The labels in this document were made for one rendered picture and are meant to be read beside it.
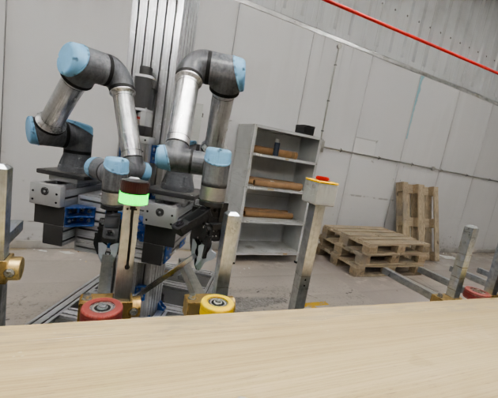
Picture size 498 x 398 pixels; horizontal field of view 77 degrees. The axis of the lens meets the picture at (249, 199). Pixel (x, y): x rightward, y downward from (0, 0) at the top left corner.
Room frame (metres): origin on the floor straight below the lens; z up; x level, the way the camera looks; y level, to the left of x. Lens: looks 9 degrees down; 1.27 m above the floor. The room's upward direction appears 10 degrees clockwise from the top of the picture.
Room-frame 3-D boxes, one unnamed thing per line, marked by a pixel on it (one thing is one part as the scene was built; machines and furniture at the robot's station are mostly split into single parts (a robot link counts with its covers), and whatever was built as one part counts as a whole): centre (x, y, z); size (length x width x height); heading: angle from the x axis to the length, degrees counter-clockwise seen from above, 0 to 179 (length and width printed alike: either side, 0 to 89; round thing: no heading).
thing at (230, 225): (0.80, 0.04, 0.87); 0.04 x 0.04 x 0.48; 24
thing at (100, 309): (0.59, 0.26, 0.85); 0.08 x 0.08 x 0.11
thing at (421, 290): (1.28, -0.80, 0.80); 0.44 x 0.03 x 0.04; 24
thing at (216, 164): (0.90, 0.11, 1.21); 0.09 x 0.08 x 0.11; 10
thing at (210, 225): (0.90, 0.10, 1.05); 0.09 x 0.08 x 0.12; 134
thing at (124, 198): (0.66, 0.25, 1.13); 0.06 x 0.06 x 0.02
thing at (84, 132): (1.45, 0.83, 1.21); 0.13 x 0.12 x 0.14; 143
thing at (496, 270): (1.31, -1.11, 0.93); 0.04 x 0.04 x 0.48; 24
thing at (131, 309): (0.69, 0.28, 0.85); 0.14 x 0.06 x 0.05; 114
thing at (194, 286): (0.87, 0.11, 0.84); 0.44 x 0.03 x 0.04; 24
